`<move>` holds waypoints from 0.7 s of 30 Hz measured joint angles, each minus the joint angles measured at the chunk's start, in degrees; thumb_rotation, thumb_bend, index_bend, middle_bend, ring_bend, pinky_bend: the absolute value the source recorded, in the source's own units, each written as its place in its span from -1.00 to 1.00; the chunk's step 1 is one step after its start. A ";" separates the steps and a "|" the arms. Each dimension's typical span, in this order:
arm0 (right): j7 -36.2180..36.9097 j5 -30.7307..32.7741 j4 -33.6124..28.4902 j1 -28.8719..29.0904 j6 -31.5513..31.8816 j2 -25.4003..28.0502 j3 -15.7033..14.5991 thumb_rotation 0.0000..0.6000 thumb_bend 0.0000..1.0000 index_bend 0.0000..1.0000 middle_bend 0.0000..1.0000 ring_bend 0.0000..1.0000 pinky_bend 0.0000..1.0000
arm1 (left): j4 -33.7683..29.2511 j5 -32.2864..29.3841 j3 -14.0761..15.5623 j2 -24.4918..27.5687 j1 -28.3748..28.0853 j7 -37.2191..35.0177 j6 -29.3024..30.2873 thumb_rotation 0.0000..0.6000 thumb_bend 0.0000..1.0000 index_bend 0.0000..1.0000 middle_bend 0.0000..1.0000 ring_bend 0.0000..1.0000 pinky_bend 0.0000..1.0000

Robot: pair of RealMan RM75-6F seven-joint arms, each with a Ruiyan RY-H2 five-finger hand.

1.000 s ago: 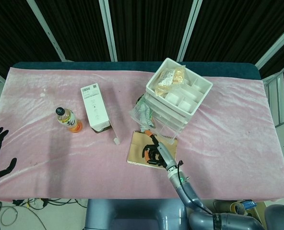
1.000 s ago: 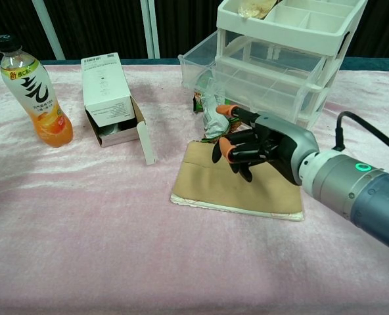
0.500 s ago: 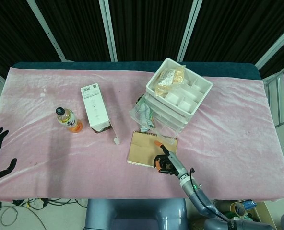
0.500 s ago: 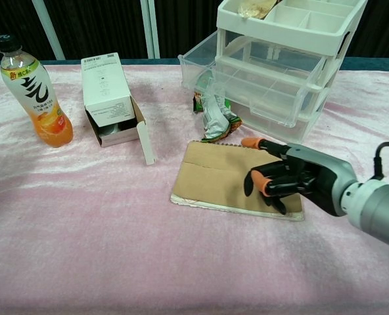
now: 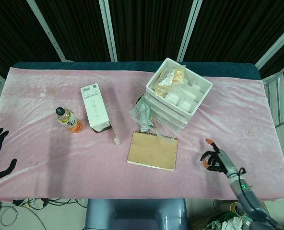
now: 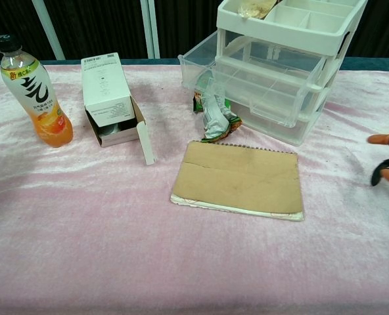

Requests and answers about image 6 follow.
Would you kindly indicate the clear drawer with dividers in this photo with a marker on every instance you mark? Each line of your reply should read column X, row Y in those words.
column 197, row 65

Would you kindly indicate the clear plastic drawer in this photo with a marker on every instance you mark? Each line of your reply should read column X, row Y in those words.
column 280, row 131

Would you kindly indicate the white carton box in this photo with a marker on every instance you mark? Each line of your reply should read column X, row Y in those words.
column 104, row 82

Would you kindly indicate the brown cover spiral notebook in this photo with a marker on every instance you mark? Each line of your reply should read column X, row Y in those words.
column 237, row 177

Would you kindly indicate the green silver snack wrapper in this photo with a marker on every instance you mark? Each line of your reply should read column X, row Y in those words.
column 215, row 124

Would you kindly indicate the clear bag of snacks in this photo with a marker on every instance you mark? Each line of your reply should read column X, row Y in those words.
column 255, row 10

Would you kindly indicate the small grey round object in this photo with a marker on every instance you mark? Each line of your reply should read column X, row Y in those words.
column 110, row 131

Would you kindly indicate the pink velvet table cloth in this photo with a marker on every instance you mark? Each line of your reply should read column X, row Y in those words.
column 115, row 246

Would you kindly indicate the black curtain backdrop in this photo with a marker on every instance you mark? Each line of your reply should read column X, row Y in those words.
column 99, row 26

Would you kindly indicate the orange drink bottle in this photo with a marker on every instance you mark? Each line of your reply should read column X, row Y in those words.
column 40, row 98

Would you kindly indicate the white compartmented plastic tray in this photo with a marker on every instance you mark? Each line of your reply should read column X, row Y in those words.
column 280, row 33

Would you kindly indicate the white frame post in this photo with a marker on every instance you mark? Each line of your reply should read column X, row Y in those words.
column 150, row 29
column 48, row 29

